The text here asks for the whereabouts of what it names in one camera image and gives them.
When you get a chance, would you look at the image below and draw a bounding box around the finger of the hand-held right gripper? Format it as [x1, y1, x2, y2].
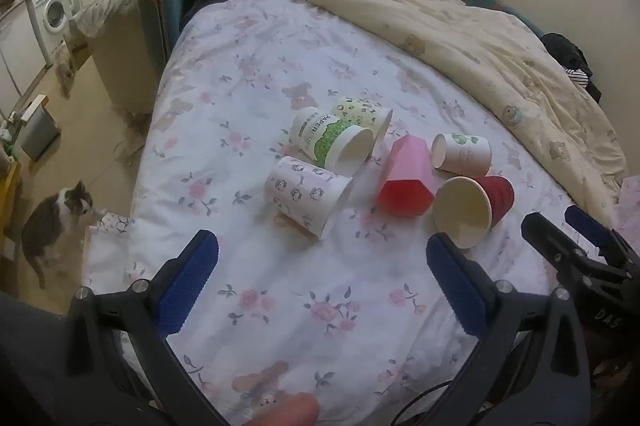
[521, 211, 627, 288]
[564, 205, 640, 268]

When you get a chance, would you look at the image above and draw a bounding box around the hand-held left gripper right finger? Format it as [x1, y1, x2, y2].
[426, 233, 594, 426]

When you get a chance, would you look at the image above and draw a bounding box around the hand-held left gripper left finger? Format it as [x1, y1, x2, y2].
[64, 229, 235, 426]

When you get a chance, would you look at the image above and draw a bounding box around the red ribbed paper cup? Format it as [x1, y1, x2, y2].
[432, 175, 516, 250]

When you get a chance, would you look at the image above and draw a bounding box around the small white green-print cup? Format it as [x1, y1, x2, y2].
[431, 132, 493, 177]

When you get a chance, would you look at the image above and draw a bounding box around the pink faceted plastic cup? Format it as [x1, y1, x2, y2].
[377, 133, 435, 218]

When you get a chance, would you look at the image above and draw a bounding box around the white bear-print paper cup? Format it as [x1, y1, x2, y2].
[265, 155, 355, 241]

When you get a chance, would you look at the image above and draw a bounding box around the green label paper cup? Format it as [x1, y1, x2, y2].
[290, 107, 375, 173]

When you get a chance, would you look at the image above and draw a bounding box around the pale yellow printed paper cup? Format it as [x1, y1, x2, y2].
[330, 95, 394, 157]

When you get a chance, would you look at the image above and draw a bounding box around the person's left hand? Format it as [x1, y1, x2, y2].
[247, 393, 321, 426]

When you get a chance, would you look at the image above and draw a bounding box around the pink printed cloth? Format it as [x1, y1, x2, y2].
[612, 176, 640, 233]

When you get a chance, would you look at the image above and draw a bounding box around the grey and white cat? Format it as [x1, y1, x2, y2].
[21, 180, 108, 289]

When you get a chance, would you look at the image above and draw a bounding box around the black clothing heap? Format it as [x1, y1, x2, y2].
[542, 32, 603, 102]

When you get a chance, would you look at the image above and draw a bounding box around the yellow stool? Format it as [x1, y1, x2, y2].
[0, 159, 23, 238]

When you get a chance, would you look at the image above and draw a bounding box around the grey waste bin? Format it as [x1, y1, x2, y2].
[20, 104, 62, 162]

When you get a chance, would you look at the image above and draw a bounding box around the beige upholstered seat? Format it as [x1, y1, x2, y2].
[70, 0, 167, 114]

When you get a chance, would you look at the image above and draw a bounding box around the cream bear-print duvet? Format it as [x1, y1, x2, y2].
[260, 0, 628, 207]

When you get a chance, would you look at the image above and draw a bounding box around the floral white bed sheet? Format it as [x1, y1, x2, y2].
[82, 0, 621, 426]

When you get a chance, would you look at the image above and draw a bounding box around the teal pillow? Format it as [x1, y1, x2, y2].
[452, 0, 546, 38]

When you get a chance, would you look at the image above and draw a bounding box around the white cabinet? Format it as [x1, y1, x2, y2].
[0, 1, 51, 98]

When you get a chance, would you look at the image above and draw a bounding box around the white washing machine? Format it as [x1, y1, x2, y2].
[27, 0, 76, 62]

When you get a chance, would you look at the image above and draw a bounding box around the black cable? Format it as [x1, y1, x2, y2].
[390, 378, 451, 426]

